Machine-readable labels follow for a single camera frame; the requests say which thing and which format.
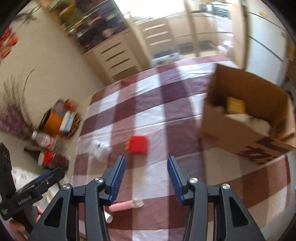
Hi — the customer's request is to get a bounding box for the pink tooth-capped roller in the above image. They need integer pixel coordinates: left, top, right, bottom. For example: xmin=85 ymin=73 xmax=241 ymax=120
xmin=108 ymin=198 xmax=144 ymax=212

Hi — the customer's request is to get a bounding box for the white cotton swab box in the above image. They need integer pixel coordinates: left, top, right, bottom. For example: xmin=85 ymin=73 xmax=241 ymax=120
xmin=88 ymin=140 xmax=112 ymax=163

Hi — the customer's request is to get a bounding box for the red house-shaped plastic box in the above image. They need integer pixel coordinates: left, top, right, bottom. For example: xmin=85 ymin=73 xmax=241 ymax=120
xmin=125 ymin=136 xmax=149 ymax=155

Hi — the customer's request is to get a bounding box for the yellow cardboard gift box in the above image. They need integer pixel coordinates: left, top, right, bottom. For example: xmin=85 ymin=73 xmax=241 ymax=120
xmin=227 ymin=97 xmax=246 ymax=114

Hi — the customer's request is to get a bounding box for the white cloth towel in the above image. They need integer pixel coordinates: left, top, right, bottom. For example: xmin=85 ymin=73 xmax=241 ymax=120
xmin=215 ymin=106 xmax=271 ymax=137

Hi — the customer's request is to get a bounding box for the person's left hand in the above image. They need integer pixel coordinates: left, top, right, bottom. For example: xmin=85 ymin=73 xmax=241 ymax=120
xmin=9 ymin=205 xmax=44 ymax=241

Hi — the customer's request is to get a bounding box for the white cream tube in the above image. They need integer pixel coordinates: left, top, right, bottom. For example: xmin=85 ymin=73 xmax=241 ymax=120
xmin=104 ymin=211 xmax=113 ymax=224

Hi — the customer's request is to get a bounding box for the red-lidded jar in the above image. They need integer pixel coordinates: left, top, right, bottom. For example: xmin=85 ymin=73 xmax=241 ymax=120
xmin=37 ymin=151 xmax=69 ymax=171

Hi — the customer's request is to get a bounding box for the plastic water bottle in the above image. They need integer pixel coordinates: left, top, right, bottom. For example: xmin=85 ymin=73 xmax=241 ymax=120
xmin=31 ymin=131 xmax=66 ymax=155

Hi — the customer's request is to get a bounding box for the orange holder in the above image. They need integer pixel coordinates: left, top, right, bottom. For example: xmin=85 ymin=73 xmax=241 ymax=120
xmin=38 ymin=109 xmax=63 ymax=137

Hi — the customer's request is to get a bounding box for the woven rattan basket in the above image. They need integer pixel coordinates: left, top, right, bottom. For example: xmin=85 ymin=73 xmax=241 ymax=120
xmin=59 ymin=111 xmax=81 ymax=138

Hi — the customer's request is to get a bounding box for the brown cardboard box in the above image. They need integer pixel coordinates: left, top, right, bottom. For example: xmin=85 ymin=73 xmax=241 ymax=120
xmin=200 ymin=64 xmax=295 ymax=165

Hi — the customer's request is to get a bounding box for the cream drawer cabinet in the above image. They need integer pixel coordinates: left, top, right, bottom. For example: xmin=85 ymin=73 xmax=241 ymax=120
xmin=83 ymin=29 xmax=143 ymax=86

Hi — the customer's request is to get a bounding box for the white refrigerator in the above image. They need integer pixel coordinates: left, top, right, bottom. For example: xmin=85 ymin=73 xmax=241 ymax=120
xmin=245 ymin=1 xmax=288 ymax=86

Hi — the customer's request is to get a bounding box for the wooden dining chair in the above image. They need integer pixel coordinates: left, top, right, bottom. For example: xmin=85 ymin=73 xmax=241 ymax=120
xmin=137 ymin=18 xmax=179 ymax=60

